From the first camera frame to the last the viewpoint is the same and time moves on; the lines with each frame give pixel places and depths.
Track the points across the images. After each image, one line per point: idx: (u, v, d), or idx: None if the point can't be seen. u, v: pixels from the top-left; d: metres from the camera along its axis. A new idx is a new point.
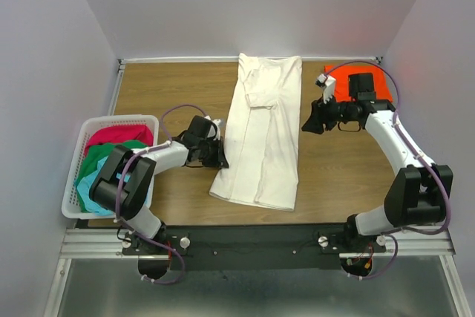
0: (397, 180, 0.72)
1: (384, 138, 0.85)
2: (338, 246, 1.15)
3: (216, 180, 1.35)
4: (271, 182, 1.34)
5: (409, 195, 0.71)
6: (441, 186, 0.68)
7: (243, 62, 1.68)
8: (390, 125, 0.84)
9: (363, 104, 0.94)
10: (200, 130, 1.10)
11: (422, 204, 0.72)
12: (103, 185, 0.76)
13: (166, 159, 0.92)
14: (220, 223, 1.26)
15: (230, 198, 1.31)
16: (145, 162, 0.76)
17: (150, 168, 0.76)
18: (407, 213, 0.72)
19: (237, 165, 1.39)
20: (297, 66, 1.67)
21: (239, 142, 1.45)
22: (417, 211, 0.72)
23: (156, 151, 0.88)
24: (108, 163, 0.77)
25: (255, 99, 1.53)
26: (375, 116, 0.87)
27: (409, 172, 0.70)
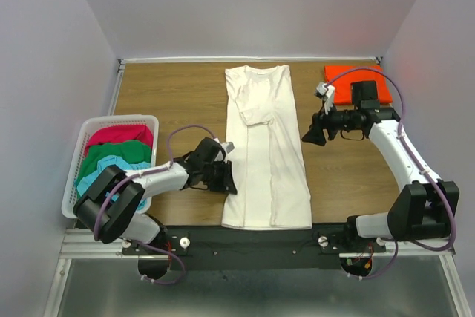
0: (402, 197, 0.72)
1: (388, 149, 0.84)
2: (338, 246, 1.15)
3: (225, 210, 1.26)
4: (283, 203, 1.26)
5: (413, 212, 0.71)
6: (445, 204, 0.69)
7: (230, 79, 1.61)
8: (395, 137, 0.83)
9: (367, 112, 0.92)
10: (208, 154, 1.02)
11: (427, 220, 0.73)
12: (88, 204, 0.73)
13: (161, 184, 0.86)
14: (220, 224, 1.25)
15: (245, 226, 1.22)
16: (133, 189, 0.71)
17: (137, 194, 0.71)
18: (413, 229, 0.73)
19: (242, 184, 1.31)
20: (286, 76, 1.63)
21: (243, 166, 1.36)
22: (421, 229, 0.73)
23: (151, 174, 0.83)
24: (97, 182, 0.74)
25: (250, 117, 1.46)
26: (379, 127, 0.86)
27: (415, 191, 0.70)
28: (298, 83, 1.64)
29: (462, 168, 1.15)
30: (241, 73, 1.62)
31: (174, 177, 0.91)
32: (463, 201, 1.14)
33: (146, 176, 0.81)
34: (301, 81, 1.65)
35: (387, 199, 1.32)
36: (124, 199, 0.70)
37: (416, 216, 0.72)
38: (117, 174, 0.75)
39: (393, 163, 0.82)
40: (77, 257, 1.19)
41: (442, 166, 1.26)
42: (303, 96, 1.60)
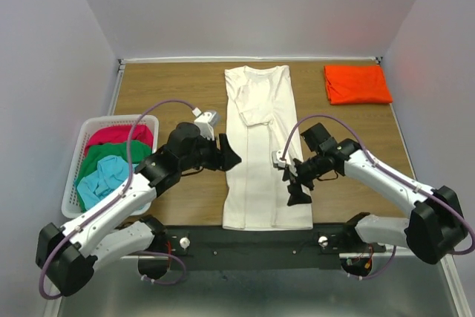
0: (418, 224, 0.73)
1: (372, 181, 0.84)
2: (338, 246, 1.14)
3: (225, 211, 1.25)
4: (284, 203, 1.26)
5: (433, 232, 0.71)
6: (453, 210, 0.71)
7: (230, 79, 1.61)
8: (370, 168, 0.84)
9: (332, 153, 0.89)
10: (182, 146, 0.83)
11: (445, 231, 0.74)
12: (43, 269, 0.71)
13: (118, 217, 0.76)
14: (221, 224, 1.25)
15: (246, 227, 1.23)
16: (69, 255, 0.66)
17: (76, 261, 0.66)
18: (439, 248, 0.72)
19: (243, 183, 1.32)
20: (285, 76, 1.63)
21: (242, 166, 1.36)
22: (447, 243, 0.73)
23: (96, 218, 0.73)
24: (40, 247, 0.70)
25: (250, 117, 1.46)
26: (353, 162, 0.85)
27: (424, 210, 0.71)
28: (298, 83, 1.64)
29: (462, 168, 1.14)
30: (240, 73, 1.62)
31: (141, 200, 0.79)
32: (463, 201, 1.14)
33: (90, 224, 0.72)
34: (301, 81, 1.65)
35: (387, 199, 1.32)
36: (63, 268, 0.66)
37: (437, 232, 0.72)
38: (55, 236, 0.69)
39: (386, 192, 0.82)
40: None
41: (441, 166, 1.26)
42: (303, 97, 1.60)
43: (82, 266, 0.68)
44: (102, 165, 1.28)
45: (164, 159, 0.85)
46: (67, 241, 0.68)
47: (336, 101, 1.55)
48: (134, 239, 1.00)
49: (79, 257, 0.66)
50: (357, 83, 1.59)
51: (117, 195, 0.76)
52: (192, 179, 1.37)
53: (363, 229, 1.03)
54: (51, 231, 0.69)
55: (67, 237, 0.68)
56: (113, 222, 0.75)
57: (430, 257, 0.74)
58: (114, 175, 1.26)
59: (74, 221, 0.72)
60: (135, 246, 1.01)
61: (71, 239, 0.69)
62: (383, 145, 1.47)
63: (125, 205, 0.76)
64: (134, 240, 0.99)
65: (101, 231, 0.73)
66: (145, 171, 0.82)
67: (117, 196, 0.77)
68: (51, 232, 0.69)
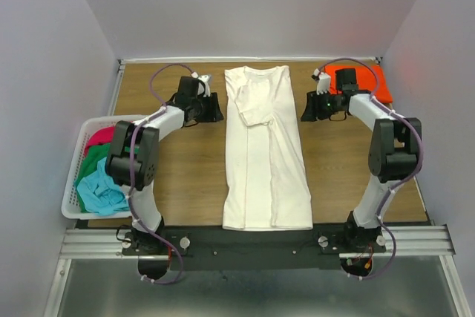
0: (375, 133, 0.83)
1: (364, 111, 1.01)
2: (338, 246, 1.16)
3: (225, 212, 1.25)
4: (284, 203, 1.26)
5: (385, 142, 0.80)
6: (413, 131, 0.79)
7: (229, 79, 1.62)
8: (368, 100, 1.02)
9: (345, 93, 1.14)
10: (190, 87, 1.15)
11: (402, 154, 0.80)
12: (116, 160, 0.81)
13: (167, 125, 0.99)
14: (221, 225, 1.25)
15: (246, 227, 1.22)
16: (150, 131, 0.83)
17: (153, 138, 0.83)
18: (388, 163, 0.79)
19: (243, 183, 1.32)
20: (286, 76, 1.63)
21: (242, 166, 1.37)
22: (396, 159, 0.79)
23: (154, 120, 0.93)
24: (116, 139, 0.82)
25: (251, 117, 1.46)
26: (356, 97, 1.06)
27: (384, 120, 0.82)
28: (298, 84, 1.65)
29: (462, 168, 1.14)
30: (240, 73, 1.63)
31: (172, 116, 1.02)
32: (463, 201, 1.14)
33: (153, 122, 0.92)
34: (301, 81, 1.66)
35: None
36: (144, 145, 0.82)
37: (388, 146, 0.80)
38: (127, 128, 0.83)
39: (369, 119, 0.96)
40: (77, 257, 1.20)
41: (442, 165, 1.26)
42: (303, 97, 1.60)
43: (154, 148, 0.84)
44: (102, 166, 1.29)
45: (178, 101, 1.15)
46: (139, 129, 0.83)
47: None
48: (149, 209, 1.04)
49: (154, 137, 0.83)
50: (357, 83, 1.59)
51: (162, 110, 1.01)
52: (192, 180, 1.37)
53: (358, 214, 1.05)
54: (124, 125, 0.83)
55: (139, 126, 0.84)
56: (164, 126, 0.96)
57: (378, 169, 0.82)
58: None
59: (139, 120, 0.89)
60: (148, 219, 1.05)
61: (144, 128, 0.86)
62: None
63: (168, 116, 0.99)
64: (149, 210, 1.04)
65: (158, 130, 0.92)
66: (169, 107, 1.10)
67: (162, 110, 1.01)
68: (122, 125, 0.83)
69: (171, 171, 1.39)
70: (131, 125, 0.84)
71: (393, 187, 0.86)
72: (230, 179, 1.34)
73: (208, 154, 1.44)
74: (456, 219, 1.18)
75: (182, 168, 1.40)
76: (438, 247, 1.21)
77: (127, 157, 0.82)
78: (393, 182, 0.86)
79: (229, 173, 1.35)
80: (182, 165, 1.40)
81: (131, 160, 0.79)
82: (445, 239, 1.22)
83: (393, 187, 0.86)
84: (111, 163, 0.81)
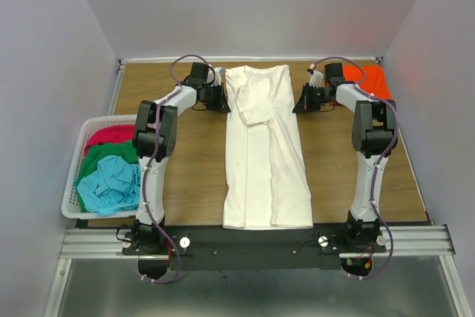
0: (357, 113, 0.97)
1: (349, 99, 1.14)
2: (338, 246, 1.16)
3: (225, 211, 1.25)
4: (284, 202, 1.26)
5: (365, 121, 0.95)
6: (392, 108, 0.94)
7: (230, 79, 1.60)
8: (352, 87, 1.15)
9: (332, 84, 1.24)
10: (202, 68, 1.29)
11: (381, 131, 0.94)
12: (142, 136, 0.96)
13: (182, 105, 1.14)
14: (222, 225, 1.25)
15: (246, 226, 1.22)
16: (170, 110, 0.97)
17: (174, 115, 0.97)
18: (369, 139, 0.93)
19: (242, 183, 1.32)
20: (286, 76, 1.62)
21: (242, 165, 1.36)
22: (373, 136, 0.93)
23: (172, 99, 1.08)
24: (141, 117, 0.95)
25: (251, 116, 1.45)
26: (341, 87, 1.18)
27: (363, 102, 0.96)
28: (297, 84, 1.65)
29: (462, 168, 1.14)
30: (240, 73, 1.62)
31: (186, 96, 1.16)
32: (463, 200, 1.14)
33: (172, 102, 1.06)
34: (300, 81, 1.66)
35: (387, 199, 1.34)
36: (167, 122, 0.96)
37: (367, 124, 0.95)
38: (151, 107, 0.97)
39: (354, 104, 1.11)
40: (77, 257, 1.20)
41: (443, 165, 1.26)
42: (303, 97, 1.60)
43: (174, 125, 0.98)
44: (102, 165, 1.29)
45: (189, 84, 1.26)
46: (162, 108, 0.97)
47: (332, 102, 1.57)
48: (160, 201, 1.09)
49: (174, 113, 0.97)
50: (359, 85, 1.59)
51: (178, 90, 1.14)
52: (193, 179, 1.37)
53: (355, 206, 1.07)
54: (147, 104, 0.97)
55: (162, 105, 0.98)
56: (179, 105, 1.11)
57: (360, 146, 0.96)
58: (114, 175, 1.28)
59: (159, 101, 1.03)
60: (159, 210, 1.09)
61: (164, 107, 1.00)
62: None
63: (183, 95, 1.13)
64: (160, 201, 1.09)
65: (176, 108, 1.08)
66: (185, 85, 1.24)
67: (177, 90, 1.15)
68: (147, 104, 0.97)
69: (171, 170, 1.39)
70: (153, 105, 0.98)
71: (378, 162, 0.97)
72: (230, 177, 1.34)
73: (208, 154, 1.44)
74: (456, 219, 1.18)
75: (183, 167, 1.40)
76: (438, 247, 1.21)
77: (151, 133, 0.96)
78: (377, 157, 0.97)
79: (228, 171, 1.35)
80: (183, 164, 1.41)
81: (156, 135, 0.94)
82: (445, 239, 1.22)
83: (378, 162, 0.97)
84: (138, 137, 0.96)
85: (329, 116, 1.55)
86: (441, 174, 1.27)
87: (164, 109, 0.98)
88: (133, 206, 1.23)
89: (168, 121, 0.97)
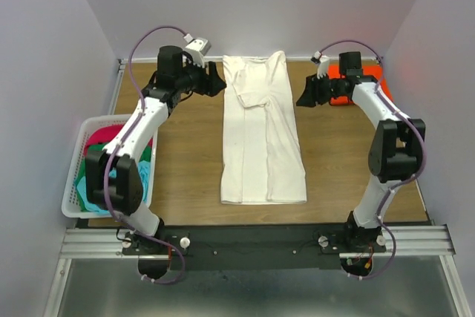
0: (377, 135, 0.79)
1: (367, 104, 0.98)
2: (338, 246, 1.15)
3: (224, 187, 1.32)
4: (279, 178, 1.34)
5: (387, 151, 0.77)
6: (418, 134, 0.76)
7: (227, 64, 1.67)
8: (372, 91, 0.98)
9: (350, 79, 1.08)
10: (172, 64, 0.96)
11: (401, 154, 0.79)
12: (96, 193, 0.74)
13: (148, 128, 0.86)
14: (219, 200, 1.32)
15: (243, 201, 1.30)
16: (124, 162, 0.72)
17: (131, 166, 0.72)
18: (387, 165, 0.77)
19: (239, 162, 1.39)
20: (281, 61, 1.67)
21: (238, 146, 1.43)
22: (401, 164, 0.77)
23: (130, 134, 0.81)
24: (90, 174, 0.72)
25: (247, 100, 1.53)
26: (360, 87, 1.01)
27: (386, 122, 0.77)
28: (297, 83, 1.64)
29: (462, 168, 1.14)
30: (237, 59, 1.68)
31: (154, 116, 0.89)
32: (462, 200, 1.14)
33: (128, 139, 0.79)
34: (301, 81, 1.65)
35: None
36: (122, 177, 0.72)
37: (390, 150, 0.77)
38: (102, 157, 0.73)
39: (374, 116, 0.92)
40: (76, 257, 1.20)
41: (443, 165, 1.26)
42: None
43: (135, 173, 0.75)
44: None
45: (161, 84, 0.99)
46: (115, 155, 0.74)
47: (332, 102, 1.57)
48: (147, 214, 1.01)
49: (133, 162, 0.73)
50: None
51: (139, 113, 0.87)
52: (193, 180, 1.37)
53: (358, 212, 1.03)
54: (97, 154, 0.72)
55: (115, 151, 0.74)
56: (145, 134, 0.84)
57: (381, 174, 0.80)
58: None
59: (111, 141, 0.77)
60: (145, 227, 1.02)
61: (119, 153, 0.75)
62: None
63: (149, 119, 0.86)
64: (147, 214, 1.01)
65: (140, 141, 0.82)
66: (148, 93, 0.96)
67: (139, 115, 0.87)
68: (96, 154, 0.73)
69: (171, 171, 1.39)
70: (105, 153, 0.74)
71: (393, 186, 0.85)
72: (227, 159, 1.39)
73: (206, 153, 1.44)
74: (456, 219, 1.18)
75: (182, 148, 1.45)
76: (438, 247, 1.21)
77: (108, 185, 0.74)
78: (392, 182, 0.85)
79: (224, 154, 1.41)
80: (181, 145, 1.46)
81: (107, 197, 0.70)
82: (445, 239, 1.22)
83: (393, 186, 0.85)
84: (93, 194, 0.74)
85: (329, 116, 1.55)
86: (441, 174, 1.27)
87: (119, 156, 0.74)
88: None
89: (122, 177, 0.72)
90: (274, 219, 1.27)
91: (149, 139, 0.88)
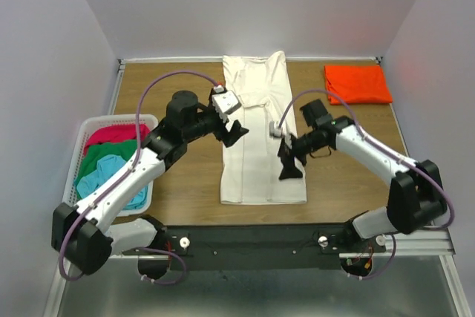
0: (395, 191, 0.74)
1: (358, 153, 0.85)
2: (338, 246, 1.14)
3: (224, 187, 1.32)
4: (279, 179, 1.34)
5: (410, 204, 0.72)
6: (433, 182, 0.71)
7: (227, 64, 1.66)
8: (361, 140, 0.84)
9: (326, 127, 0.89)
10: (181, 119, 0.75)
11: (424, 203, 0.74)
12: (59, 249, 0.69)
13: (133, 187, 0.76)
14: (219, 200, 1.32)
15: (243, 201, 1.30)
16: (87, 231, 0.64)
17: (96, 234, 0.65)
18: (415, 220, 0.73)
19: (239, 162, 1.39)
20: (281, 61, 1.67)
21: (238, 145, 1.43)
22: (424, 214, 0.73)
23: (109, 192, 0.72)
24: (55, 227, 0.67)
25: (248, 99, 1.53)
26: (344, 136, 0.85)
27: (401, 179, 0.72)
28: (298, 82, 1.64)
29: (462, 168, 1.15)
30: (237, 59, 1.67)
31: (147, 174, 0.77)
32: (462, 201, 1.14)
33: (103, 200, 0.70)
34: (301, 81, 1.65)
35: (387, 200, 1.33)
36: (83, 243, 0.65)
37: (413, 204, 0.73)
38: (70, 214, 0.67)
39: (376, 169, 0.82)
40: None
41: (443, 165, 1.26)
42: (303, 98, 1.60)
43: (102, 237, 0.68)
44: (102, 165, 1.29)
45: (168, 131, 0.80)
46: (82, 218, 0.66)
47: (332, 102, 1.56)
48: (140, 231, 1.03)
49: (98, 231, 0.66)
50: (355, 83, 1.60)
51: (127, 170, 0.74)
52: (193, 179, 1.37)
53: (358, 223, 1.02)
54: (64, 210, 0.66)
55: (83, 214, 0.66)
56: (127, 194, 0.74)
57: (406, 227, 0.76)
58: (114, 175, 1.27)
59: (86, 198, 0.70)
60: (139, 241, 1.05)
61: (87, 216, 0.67)
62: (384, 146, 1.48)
63: (136, 177, 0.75)
64: (141, 231, 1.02)
65: (118, 202, 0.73)
66: (151, 145, 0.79)
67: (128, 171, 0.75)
68: (65, 208, 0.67)
69: (172, 171, 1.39)
70: (74, 211, 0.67)
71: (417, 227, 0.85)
72: (227, 159, 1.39)
73: (207, 154, 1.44)
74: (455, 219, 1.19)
75: None
76: (438, 247, 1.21)
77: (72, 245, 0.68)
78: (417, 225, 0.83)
79: (224, 154, 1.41)
80: None
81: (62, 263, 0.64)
82: (445, 239, 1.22)
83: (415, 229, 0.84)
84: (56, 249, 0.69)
85: None
86: (441, 174, 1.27)
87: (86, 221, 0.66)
88: (133, 206, 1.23)
89: (84, 244, 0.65)
90: (274, 219, 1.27)
91: (133, 195, 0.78)
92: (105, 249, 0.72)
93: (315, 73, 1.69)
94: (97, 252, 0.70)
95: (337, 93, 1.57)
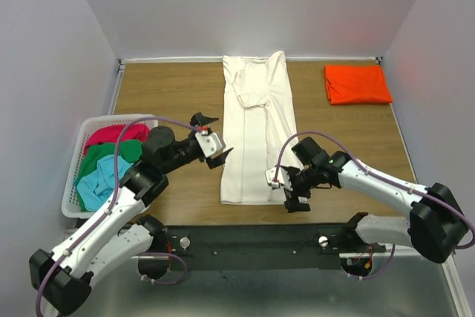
0: (416, 224, 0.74)
1: (365, 188, 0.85)
2: (339, 246, 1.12)
3: (224, 187, 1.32)
4: None
5: (435, 234, 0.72)
6: (450, 208, 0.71)
7: (227, 64, 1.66)
8: (363, 175, 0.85)
9: (326, 168, 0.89)
10: (157, 157, 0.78)
11: (447, 227, 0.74)
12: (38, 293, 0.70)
13: (113, 229, 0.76)
14: (219, 200, 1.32)
15: (243, 202, 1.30)
16: (61, 279, 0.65)
17: (69, 284, 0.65)
18: (445, 247, 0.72)
19: (239, 163, 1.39)
20: (281, 61, 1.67)
21: (238, 146, 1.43)
22: (450, 240, 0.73)
23: (84, 237, 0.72)
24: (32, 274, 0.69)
25: (248, 100, 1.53)
26: (345, 174, 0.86)
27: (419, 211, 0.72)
28: (298, 83, 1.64)
29: (463, 168, 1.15)
30: (237, 59, 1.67)
31: (125, 215, 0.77)
32: (462, 201, 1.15)
33: (78, 246, 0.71)
34: (301, 81, 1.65)
35: None
36: (57, 292, 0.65)
37: (437, 232, 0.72)
38: (44, 262, 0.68)
39: (389, 202, 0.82)
40: None
41: (443, 166, 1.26)
42: (303, 98, 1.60)
43: (79, 284, 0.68)
44: (102, 165, 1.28)
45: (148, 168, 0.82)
46: (57, 266, 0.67)
47: (332, 102, 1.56)
48: (133, 245, 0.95)
49: (73, 280, 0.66)
50: (355, 83, 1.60)
51: (103, 214, 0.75)
52: (194, 180, 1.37)
53: (363, 231, 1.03)
54: (41, 257, 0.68)
55: (57, 262, 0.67)
56: (104, 237, 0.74)
57: (437, 257, 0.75)
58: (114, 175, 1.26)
59: (62, 244, 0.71)
60: (138, 251, 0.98)
61: (61, 263, 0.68)
62: (384, 146, 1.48)
63: (113, 220, 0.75)
64: (133, 244, 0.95)
65: (95, 246, 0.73)
66: (130, 182, 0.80)
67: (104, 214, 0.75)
68: (40, 257, 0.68)
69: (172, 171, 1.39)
70: (50, 258, 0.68)
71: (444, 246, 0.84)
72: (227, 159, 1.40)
73: None
74: None
75: None
76: None
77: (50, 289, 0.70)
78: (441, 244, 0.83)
79: (224, 154, 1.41)
80: None
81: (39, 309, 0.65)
82: None
83: None
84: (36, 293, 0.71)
85: (329, 116, 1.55)
86: (441, 174, 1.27)
87: (59, 269, 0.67)
88: None
89: (59, 292, 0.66)
90: (274, 219, 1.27)
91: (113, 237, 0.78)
92: (84, 293, 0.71)
93: (315, 74, 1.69)
94: (74, 298, 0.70)
95: (337, 93, 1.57)
